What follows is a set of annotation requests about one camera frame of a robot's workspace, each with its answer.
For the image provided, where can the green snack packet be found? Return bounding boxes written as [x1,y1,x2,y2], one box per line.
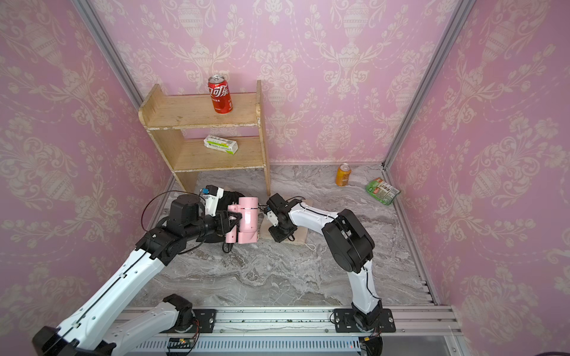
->
[365,178,401,206]

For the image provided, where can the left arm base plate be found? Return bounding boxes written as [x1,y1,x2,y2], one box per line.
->
[162,309,217,334]

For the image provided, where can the beige pouch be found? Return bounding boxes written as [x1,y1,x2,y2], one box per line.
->
[259,204,308,246]

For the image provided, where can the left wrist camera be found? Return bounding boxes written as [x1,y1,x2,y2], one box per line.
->
[201,185,224,216]

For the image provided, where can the red cola can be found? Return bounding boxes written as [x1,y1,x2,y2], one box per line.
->
[208,74,233,114]

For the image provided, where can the aluminium front rail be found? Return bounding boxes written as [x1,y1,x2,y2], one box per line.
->
[79,305,468,356]

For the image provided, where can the black drawstring pouch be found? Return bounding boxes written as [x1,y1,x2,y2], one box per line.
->
[204,191,243,243]

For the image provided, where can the wooden two-tier shelf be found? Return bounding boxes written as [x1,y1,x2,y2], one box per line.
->
[138,80,271,194]

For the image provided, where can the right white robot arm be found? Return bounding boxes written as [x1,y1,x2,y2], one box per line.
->
[263,194,383,331]

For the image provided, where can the white green small box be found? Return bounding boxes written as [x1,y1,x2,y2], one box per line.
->
[203,135,239,155]

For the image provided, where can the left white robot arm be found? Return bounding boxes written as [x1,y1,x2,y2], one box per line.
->
[32,185,241,355]

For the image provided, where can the orange drink can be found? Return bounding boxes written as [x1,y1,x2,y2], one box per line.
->
[335,163,352,187]

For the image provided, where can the pink hair dryer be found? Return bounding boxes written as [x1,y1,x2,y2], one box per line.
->
[223,197,259,254]

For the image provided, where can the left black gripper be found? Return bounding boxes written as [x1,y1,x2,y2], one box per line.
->
[185,209,244,242]

